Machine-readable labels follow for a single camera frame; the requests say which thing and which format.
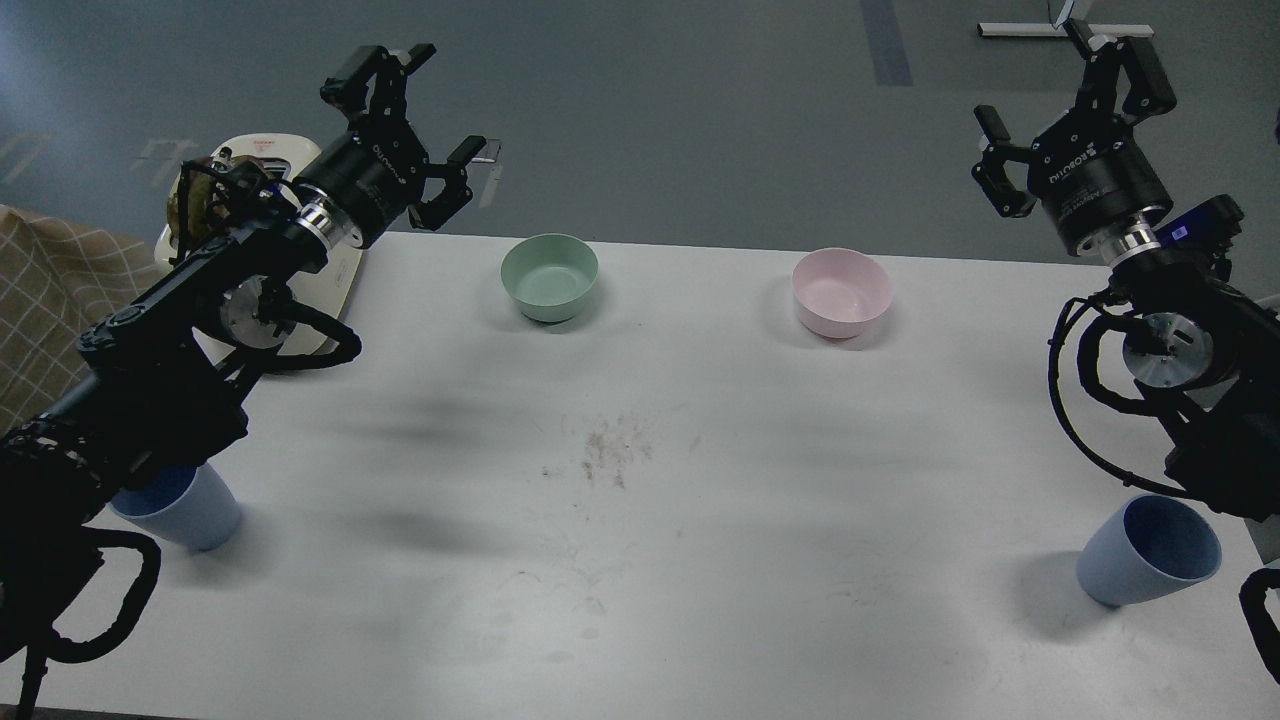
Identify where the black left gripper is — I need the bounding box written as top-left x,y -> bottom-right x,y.
294,44 -> 488,250

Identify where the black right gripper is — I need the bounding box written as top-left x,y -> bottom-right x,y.
972,19 -> 1178,258

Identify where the light blue cup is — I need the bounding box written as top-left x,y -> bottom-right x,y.
1075,495 -> 1222,607
109,462 -> 243,551

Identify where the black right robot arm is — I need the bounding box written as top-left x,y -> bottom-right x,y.
972,12 -> 1277,523

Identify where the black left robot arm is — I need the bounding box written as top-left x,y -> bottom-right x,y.
3,44 -> 486,719

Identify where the white stand base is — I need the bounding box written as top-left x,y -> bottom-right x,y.
975,1 -> 1156,38

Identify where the cream toaster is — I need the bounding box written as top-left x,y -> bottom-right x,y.
212,133 -> 364,356

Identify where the toast slice left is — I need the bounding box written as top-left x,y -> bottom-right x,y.
166,161 -> 214,249

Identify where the green bowl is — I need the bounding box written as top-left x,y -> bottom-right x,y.
499,233 -> 600,324

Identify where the pink bowl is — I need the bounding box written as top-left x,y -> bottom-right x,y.
790,247 -> 893,340

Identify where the beige checkered cloth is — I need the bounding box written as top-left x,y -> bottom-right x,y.
1,206 -> 160,430

